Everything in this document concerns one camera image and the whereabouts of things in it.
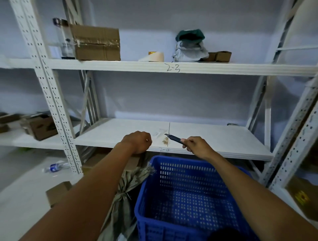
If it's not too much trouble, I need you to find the person's right hand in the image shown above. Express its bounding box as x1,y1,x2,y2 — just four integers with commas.
181,136,214,161

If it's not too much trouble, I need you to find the person's left hand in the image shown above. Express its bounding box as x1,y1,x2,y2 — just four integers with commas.
120,131,152,155

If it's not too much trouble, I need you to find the dark blue utility knife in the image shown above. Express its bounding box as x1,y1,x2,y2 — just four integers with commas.
164,134,187,146

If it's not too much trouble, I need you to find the person's right forearm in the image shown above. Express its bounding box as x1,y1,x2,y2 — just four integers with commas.
207,154,318,241

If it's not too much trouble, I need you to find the person's left forearm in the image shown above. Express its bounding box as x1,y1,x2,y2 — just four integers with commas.
19,143,136,241

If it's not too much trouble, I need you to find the blue plastic basket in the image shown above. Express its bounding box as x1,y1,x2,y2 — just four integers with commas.
134,155,260,241

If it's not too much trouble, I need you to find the olive woven sack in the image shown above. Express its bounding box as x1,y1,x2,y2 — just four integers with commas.
98,166,156,241

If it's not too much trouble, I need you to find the white metal shelving rack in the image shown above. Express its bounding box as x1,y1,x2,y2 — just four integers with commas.
9,0,318,192

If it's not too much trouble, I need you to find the beige tape roll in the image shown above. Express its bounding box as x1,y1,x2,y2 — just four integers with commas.
138,51,165,62

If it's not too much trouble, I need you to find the small brown cardboard box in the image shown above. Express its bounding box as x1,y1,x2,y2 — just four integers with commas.
202,51,232,63

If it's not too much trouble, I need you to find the clear plastic water bottle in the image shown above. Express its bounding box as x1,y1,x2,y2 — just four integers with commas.
42,161,71,173

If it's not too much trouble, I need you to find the green and white plastic bag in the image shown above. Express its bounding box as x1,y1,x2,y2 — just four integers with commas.
172,29,209,62

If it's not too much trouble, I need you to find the plain cardboard box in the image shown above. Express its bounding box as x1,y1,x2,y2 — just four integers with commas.
46,181,73,208

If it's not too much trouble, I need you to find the open printed cardboard box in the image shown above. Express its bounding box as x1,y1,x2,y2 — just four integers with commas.
21,114,59,141

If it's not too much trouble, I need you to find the large taped cardboard box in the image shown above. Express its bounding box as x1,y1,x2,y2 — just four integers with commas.
70,24,121,61

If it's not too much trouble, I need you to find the cardboard box with yellow print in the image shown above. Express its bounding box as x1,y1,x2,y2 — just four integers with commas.
285,174,318,222

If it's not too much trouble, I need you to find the clear container with black lid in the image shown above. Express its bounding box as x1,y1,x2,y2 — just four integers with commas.
53,18,76,60

